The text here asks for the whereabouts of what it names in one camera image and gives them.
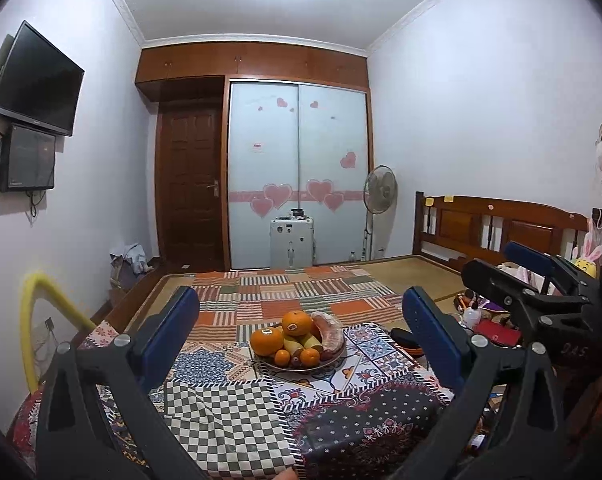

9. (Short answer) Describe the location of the yellow padded chair frame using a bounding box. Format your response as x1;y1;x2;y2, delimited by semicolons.
20;272;98;397

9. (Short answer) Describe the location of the small wall monitor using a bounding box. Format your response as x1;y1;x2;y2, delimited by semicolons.
0;124;57;194

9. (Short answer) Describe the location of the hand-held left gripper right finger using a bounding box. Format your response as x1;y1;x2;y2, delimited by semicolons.
395;286;568;480

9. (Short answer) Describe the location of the dark brown plate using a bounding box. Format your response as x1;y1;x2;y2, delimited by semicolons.
254;332;348;372

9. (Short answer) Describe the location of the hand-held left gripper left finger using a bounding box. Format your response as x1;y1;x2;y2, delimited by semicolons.
35;285;202;480

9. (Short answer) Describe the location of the black and orange case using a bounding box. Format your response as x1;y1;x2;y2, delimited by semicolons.
390;328;423;357

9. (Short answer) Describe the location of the bunny plush toy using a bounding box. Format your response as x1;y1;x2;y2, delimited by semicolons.
573;232;602;279

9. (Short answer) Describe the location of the brown wooden door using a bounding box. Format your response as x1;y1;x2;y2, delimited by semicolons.
155;102;227;269

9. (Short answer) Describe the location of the wardrobe with heart stickers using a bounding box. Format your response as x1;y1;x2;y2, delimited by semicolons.
135;42;372;271

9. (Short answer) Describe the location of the standing electric fan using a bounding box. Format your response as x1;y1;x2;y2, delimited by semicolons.
363;164;399;262

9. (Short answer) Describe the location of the plastic peeled pomelo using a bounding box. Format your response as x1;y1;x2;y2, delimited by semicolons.
310;311;346;354

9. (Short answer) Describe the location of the large orange with sticker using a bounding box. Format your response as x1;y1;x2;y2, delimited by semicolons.
249;326;286;357
281;310;314;338

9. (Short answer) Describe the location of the bag of clothes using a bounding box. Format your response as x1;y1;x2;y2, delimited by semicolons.
108;242;150;307

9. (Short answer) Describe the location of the wooden bed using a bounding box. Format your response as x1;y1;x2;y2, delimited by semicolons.
88;190;590;341

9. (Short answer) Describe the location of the white appliance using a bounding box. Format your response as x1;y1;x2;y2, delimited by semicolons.
269;215;316;270

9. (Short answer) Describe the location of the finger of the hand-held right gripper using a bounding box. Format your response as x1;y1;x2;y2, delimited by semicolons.
504;240;602;307
462;258;602;362

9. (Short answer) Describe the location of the patchwork printed blanket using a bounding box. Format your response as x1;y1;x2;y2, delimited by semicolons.
11;265;487;480

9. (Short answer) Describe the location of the wall mounted television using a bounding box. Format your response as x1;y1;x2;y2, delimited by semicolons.
0;20;86;137

